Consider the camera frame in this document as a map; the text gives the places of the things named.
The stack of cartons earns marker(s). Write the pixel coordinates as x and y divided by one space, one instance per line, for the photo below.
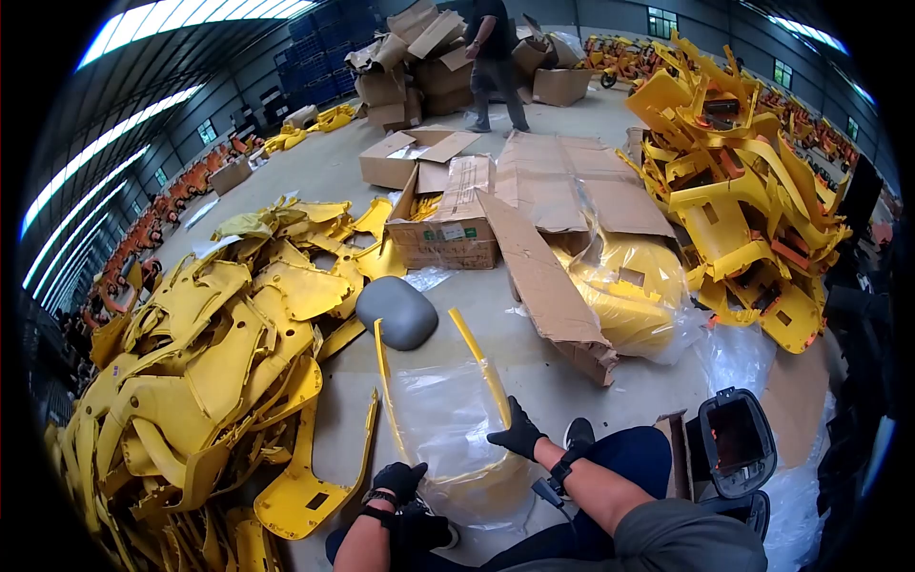
429 71

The heap of bulky yellow housings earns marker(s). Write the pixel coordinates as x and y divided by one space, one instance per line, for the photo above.
729 193

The plain open cardboard box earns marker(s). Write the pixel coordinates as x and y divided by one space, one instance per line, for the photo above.
386 168

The clear plastic bag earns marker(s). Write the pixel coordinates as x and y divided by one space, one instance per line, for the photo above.
443 415

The large flattened cardboard sheet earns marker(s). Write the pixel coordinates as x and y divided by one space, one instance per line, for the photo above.
550 179

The pile of black plastic parts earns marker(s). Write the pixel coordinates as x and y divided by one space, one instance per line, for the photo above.
858 300

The person's body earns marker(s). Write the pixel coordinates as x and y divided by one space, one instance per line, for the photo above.
679 536

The small cardboard piece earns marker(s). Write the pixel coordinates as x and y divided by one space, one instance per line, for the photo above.
675 454

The person's legs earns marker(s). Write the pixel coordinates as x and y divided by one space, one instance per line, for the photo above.
629 457

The small closed cardboard box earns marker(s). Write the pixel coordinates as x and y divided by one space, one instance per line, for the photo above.
230 176

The person's left fingers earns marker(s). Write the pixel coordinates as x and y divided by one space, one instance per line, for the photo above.
413 470

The row of yellow scooters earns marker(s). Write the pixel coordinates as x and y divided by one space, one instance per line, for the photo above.
622 64

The black wrist band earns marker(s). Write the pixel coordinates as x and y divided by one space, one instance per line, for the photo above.
377 515
561 470

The long torn cardboard piece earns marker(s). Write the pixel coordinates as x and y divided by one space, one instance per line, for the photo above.
543 286

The yellow panel with rectangular slot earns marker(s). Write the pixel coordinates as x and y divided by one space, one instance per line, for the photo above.
300 493

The yellow U-shaped plastic panel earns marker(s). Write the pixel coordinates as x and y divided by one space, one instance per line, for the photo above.
475 347

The stack of blue crates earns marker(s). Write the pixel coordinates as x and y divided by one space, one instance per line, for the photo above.
322 57

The person's right fingers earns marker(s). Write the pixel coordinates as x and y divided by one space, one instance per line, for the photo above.
509 418

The grey seat cushion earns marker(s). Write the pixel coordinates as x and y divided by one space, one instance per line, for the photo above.
397 311

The person's left hand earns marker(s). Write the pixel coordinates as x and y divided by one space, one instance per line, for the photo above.
397 480

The row of orange scooters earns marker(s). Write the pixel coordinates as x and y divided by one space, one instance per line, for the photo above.
143 236

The pile of flat yellow panels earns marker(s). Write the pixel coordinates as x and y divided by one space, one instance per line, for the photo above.
214 357

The labelled open cardboard box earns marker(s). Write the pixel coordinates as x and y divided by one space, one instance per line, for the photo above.
443 236

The warehouse window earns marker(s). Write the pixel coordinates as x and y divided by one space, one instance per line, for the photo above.
207 131
783 73
661 21

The black plastic housing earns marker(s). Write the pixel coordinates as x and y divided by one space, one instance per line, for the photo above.
740 479

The person's right hand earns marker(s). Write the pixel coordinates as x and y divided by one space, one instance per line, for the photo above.
522 436

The plastic-wrapped yellow panels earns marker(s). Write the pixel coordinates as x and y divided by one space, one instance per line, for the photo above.
629 293

